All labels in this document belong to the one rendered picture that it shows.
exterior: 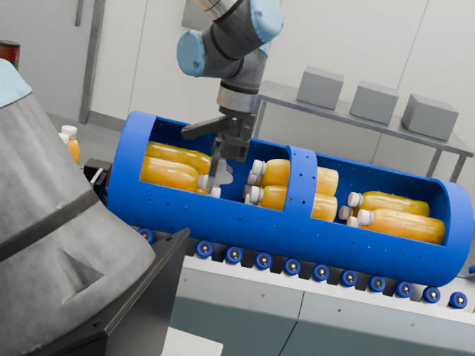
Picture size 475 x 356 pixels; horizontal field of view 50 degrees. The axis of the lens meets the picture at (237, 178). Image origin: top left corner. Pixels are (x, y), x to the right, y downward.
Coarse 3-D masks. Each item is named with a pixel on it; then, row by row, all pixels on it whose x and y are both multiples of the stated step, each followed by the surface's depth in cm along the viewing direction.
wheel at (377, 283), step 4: (372, 276) 130; (376, 276) 130; (380, 276) 130; (368, 280) 131; (372, 280) 130; (376, 280) 130; (380, 280) 130; (384, 280) 130; (368, 284) 130; (372, 284) 129; (376, 284) 130; (380, 284) 130; (384, 284) 130; (372, 288) 129; (376, 288) 129; (380, 288) 130; (384, 288) 130
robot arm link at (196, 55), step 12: (192, 36) 100; (204, 36) 100; (180, 48) 103; (192, 48) 100; (204, 48) 100; (180, 60) 104; (192, 60) 101; (204, 60) 100; (216, 60) 100; (228, 60) 100; (240, 60) 107; (192, 72) 102; (204, 72) 103; (216, 72) 104; (228, 72) 107
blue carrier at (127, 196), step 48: (144, 144) 116; (192, 144) 140; (144, 192) 116; (192, 192) 117; (240, 192) 145; (288, 192) 119; (336, 192) 147; (384, 192) 147; (432, 192) 145; (240, 240) 124; (288, 240) 122; (336, 240) 121; (384, 240) 122
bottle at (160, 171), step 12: (144, 168) 120; (156, 168) 120; (168, 168) 121; (180, 168) 121; (192, 168) 123; (144, 180) 121; (156, 180) 121; (168, 180) 121; (180, 180) 121; (192, 180) 122
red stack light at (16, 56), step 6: (0, 48) 150; (6, 48) 150; (12, 48) 151; (18, 48) 153; (0, 54) 151; (6, 54) 151; (12, 54) 151; (18, 54) 153; (6, 60) 151; (12, 60) 152; (18, 60) 154
